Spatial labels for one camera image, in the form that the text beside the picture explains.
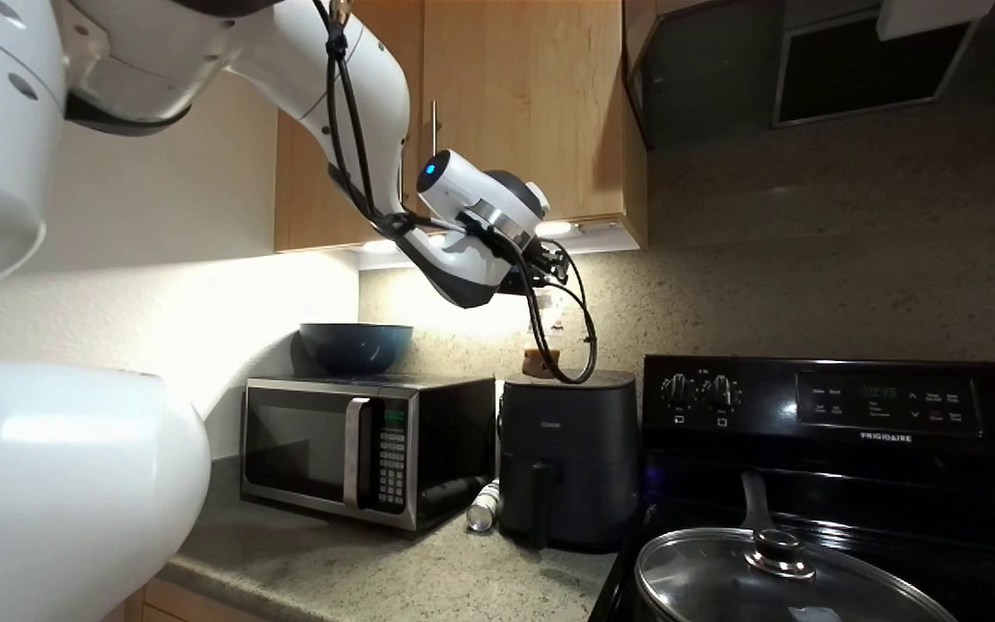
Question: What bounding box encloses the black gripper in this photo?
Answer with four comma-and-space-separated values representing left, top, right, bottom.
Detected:
499, 240, 568, 293

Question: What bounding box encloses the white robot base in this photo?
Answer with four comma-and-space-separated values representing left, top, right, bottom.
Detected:
0, 362, 210, 622

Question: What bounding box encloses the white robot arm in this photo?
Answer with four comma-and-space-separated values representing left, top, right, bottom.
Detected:
0, 0, 568, 309

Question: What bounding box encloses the wooden upper cabinet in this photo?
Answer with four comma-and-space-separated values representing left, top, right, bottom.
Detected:
273, 0, 651, 259

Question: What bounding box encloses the dark blue bowl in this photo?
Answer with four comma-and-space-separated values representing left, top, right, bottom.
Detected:
291, 322, 410, 378

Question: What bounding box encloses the stainless steel microwave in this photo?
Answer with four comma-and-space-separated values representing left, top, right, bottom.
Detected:
239, 378, 492, 532

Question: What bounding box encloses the black range hood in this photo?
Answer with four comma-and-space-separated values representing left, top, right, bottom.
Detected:
626, 0, 977, 150

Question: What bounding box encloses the black kitchen stove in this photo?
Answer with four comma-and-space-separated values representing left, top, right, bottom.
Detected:
592, 355, 995, 622

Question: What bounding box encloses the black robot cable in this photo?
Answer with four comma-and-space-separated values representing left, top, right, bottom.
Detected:
308, 0, 600, 387

